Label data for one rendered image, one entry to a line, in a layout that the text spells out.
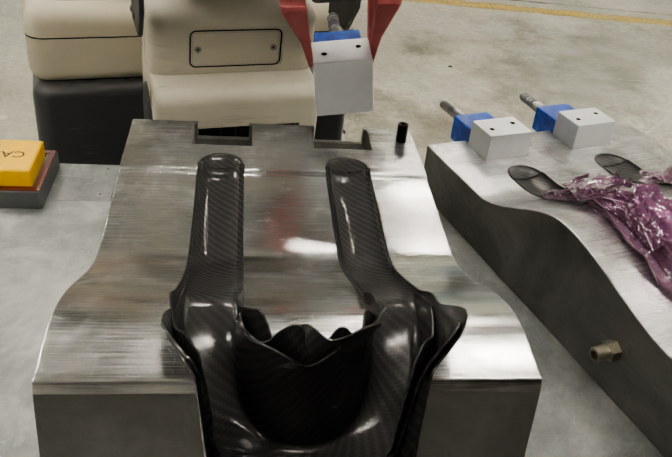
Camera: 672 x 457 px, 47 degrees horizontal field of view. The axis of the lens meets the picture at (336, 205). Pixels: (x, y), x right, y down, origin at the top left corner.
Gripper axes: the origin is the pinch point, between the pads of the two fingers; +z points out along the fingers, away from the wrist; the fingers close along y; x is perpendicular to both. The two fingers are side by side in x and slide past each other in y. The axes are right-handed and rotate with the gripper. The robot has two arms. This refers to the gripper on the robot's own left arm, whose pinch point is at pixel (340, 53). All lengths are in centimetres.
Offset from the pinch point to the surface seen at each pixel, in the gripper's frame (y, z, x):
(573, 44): 130, 159, 258
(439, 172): 9.6, 14.9, 0.4
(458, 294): 4.8, 1.1, -27.6
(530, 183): 18.0, 14.6, -2.7
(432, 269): 4.6, 5.7, -21.2
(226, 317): -9.2, -0.2, -29.0
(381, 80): 30, 136, 205
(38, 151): -29.6, 10.0, 2.8
